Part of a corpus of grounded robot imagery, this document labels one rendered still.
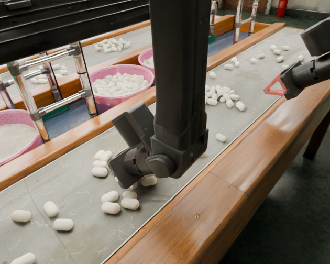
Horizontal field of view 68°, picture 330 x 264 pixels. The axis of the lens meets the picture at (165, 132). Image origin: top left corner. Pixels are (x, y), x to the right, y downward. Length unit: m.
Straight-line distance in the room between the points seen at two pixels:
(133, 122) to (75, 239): 0.25
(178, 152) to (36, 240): 0.34
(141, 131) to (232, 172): 0.25
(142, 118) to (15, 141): 0.50
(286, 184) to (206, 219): 1.20
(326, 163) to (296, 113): 1.12
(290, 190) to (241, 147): 1.03
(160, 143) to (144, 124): 0.06
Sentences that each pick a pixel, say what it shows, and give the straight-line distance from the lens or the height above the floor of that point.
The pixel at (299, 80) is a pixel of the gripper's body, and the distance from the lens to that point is 0.69.
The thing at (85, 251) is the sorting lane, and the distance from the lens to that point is 0.50.
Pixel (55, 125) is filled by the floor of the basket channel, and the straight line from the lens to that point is 0.93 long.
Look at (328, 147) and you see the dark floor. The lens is 2.02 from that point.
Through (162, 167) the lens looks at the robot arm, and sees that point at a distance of 0.35.
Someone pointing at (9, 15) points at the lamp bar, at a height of 1.09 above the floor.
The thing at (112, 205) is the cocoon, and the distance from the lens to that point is 0.51.
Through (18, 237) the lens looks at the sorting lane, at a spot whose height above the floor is 0.74.
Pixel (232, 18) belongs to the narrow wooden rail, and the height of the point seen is 0.75.
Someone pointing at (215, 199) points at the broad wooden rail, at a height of 0.76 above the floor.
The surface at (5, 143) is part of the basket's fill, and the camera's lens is 0.83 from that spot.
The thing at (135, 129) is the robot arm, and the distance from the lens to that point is 0.40.
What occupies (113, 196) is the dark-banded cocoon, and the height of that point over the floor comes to 0.76.
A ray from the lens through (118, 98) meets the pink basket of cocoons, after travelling 0.83.
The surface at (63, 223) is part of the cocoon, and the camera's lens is 0.52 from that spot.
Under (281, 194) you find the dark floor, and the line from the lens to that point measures 1.59.
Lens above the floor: 1.17
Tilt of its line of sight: 38 degrees down
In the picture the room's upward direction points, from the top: 3 degrees counter-clockwise
